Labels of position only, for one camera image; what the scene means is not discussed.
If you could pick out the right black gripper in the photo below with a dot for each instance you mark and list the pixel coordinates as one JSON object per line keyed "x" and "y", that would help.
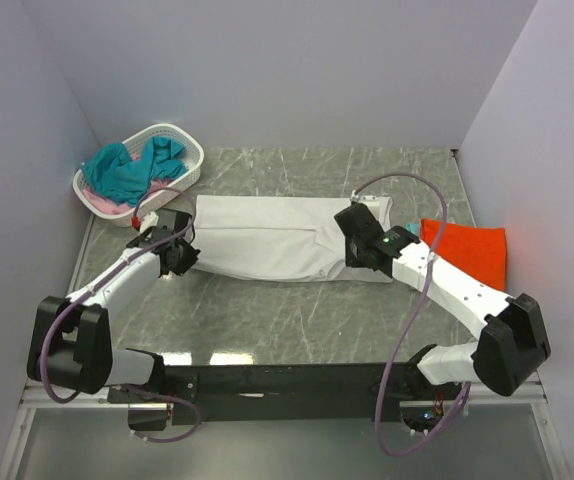
{"x": 351, "y": 260}

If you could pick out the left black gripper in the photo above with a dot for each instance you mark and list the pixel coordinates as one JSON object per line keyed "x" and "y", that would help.
{"x": 188, "y": 261}

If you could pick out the white t shirt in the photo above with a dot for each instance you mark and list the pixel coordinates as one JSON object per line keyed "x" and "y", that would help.
{"x": 275, "y": 239}

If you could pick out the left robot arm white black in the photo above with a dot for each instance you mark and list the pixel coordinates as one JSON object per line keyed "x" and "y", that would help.
{"x": 71, "y": 343}

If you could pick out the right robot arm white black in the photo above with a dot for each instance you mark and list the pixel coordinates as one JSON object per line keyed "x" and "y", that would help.
{"x": 511, "y": 341}

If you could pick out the folded light teal t shirt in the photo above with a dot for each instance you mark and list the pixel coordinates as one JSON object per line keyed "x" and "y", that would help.
{"x": 414, "y": 228}

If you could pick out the pink t shirt in basket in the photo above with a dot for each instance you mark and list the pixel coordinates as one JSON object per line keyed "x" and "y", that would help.
{"x": 114, "y": 182}

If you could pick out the white plastic laundry basket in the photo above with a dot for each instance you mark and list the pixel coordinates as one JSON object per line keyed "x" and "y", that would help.
{"x": 193, "y": 159}

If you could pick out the teal t shirt in basket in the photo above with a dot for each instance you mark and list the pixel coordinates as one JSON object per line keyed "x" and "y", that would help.
{"x": 158, "y": 146}

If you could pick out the folded orange t shirt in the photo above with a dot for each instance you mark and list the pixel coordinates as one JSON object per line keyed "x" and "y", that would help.
{"x": 479, "y": 252}

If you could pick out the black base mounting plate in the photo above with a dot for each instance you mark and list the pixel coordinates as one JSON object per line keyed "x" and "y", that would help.
{"x": 287, "y": 392}

